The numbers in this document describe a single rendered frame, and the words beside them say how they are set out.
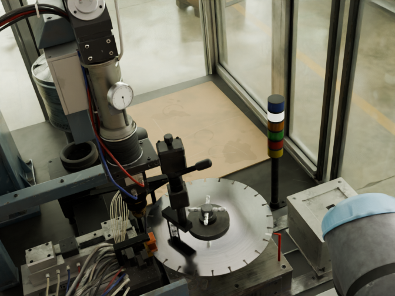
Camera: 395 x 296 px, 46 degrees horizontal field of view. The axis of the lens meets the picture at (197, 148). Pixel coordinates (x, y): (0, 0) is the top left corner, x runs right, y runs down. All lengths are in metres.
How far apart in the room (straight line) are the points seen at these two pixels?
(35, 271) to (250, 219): 0.59
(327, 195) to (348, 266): 0.74
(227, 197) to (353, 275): 0.70
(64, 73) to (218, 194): 0.57
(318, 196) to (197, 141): 0.61
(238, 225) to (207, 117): 0.79
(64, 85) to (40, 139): 1.09
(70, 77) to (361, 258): 0.60
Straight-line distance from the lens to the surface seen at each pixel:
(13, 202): 1.27
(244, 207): 1.23
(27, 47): 1.97
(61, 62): 0.89
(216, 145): 1.74
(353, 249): 0.61
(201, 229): 1.17
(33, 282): 1.37
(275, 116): 1.25
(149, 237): 1.15
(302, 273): 1.34
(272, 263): 1.24
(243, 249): 1.14
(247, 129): 1.81
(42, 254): 1.33
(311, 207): 1.31
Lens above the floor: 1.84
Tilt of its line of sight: 39 degrees down
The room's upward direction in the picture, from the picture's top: 7 degrees counter-clockwise
